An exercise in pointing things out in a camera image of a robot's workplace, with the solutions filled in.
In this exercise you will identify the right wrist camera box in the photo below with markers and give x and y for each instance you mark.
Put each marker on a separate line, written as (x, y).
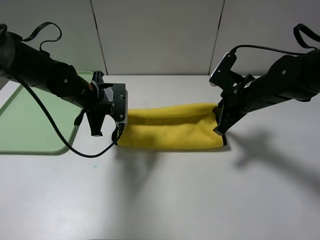
(221, 75)

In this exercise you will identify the yellow towel with black trim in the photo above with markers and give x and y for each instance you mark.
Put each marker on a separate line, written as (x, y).
(179, 127)

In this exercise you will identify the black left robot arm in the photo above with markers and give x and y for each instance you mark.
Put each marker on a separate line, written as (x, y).
(22, 63)

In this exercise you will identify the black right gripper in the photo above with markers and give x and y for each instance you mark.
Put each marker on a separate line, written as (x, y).
(227, 112)

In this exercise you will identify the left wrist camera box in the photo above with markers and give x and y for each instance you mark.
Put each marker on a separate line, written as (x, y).
(120, 103)

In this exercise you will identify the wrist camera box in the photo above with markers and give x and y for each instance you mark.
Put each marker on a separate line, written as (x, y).
(221, 75)
(120, 103)

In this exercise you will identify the light green plastic tray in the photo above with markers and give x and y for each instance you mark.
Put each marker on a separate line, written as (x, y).
(25, 129)

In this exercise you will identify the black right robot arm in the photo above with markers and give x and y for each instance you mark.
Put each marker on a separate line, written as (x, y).
(289, 78)

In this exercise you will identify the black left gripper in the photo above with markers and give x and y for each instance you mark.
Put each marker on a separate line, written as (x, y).
(103, 104)

